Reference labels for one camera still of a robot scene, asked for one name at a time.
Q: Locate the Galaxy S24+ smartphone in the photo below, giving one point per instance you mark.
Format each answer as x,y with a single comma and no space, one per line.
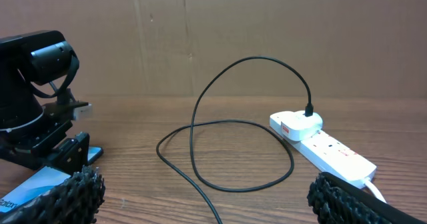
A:
39,183

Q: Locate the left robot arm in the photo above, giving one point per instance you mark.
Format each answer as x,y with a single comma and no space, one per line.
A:
37,105

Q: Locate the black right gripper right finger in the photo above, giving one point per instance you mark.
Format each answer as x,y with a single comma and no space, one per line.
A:
335,201

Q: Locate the white charger plug adapter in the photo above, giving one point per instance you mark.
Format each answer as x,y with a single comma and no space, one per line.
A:
296,126

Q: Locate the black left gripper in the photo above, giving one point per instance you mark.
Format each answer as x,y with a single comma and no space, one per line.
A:
45,142

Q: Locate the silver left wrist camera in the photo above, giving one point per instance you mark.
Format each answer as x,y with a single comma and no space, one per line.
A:
82,112

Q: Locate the white power strip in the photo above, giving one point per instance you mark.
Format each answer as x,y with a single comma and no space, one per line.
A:
332,156

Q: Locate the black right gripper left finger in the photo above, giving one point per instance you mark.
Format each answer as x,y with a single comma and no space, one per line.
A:
76,201

